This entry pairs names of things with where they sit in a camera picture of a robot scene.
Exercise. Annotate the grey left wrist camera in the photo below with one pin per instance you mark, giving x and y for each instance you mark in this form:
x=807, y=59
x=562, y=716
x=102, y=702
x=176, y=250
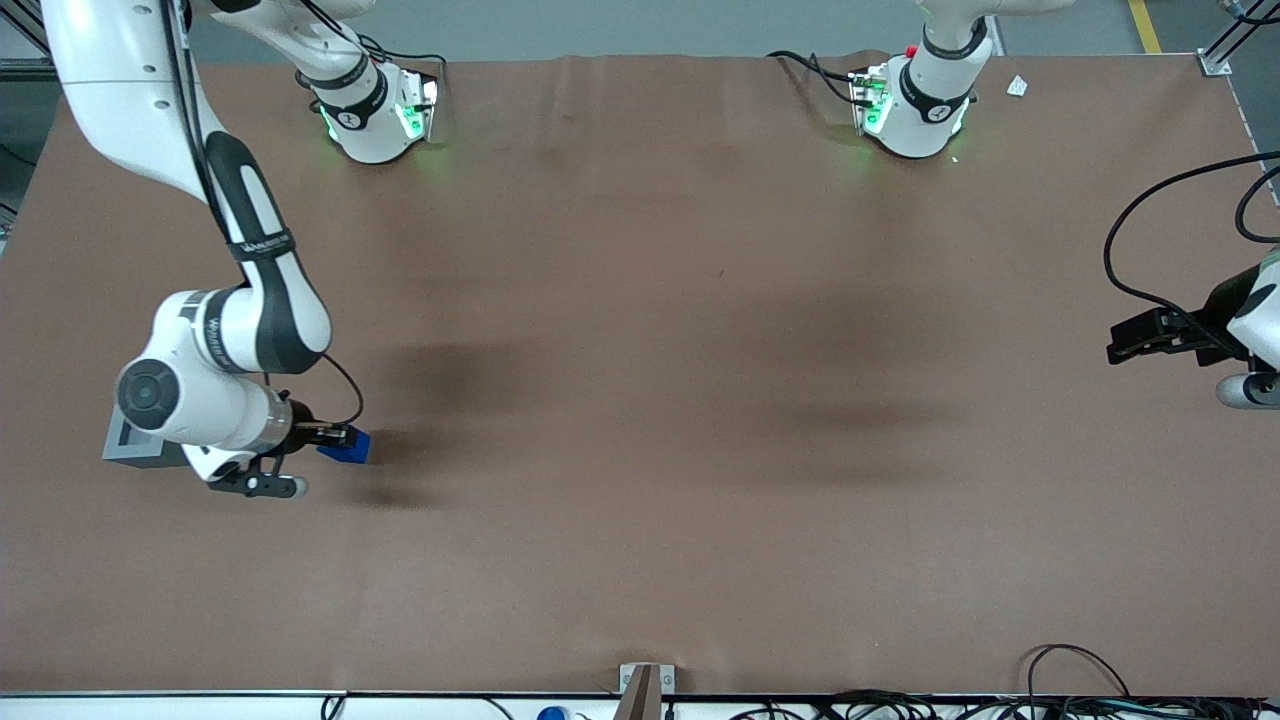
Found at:
x=1248, y=391

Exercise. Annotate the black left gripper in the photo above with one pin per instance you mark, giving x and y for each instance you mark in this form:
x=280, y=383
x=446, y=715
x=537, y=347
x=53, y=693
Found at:
x=1213, y=322

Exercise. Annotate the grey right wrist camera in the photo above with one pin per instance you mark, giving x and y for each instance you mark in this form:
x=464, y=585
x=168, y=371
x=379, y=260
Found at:
x=270, y=486

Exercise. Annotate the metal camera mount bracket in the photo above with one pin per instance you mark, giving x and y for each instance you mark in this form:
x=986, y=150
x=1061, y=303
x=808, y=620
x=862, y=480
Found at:
x=646, y=690

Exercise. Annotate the brown table cover sheet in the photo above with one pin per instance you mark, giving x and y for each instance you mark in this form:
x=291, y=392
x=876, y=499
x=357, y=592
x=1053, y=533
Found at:
x=640, y=400

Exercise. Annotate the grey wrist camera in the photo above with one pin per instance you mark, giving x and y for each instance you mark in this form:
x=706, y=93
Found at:
x=1248, y=391
x=270, y=486

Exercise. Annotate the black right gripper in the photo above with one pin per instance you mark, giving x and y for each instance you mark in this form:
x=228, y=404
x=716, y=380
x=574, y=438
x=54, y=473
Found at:
x=300, y=422

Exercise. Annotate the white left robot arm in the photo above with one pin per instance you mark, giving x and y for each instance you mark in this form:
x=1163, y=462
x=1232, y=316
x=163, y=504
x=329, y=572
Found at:
x=920, y=120

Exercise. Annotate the small white paper scrap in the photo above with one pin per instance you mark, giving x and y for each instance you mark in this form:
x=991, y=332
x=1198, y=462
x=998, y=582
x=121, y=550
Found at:
x=1017, y=86

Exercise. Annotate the gray square base block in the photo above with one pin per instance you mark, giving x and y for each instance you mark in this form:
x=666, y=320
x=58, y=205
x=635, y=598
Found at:
x=140, y=456

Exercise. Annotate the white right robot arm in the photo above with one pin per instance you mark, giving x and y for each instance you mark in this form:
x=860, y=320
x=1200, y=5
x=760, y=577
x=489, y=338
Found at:
x=220, y=340

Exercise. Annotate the blue plastic part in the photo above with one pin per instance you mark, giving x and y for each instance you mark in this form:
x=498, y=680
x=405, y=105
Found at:
x=352, y=450

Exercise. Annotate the aluminium frame corner post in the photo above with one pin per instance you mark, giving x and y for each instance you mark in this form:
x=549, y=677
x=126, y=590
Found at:
x=1215, y=62

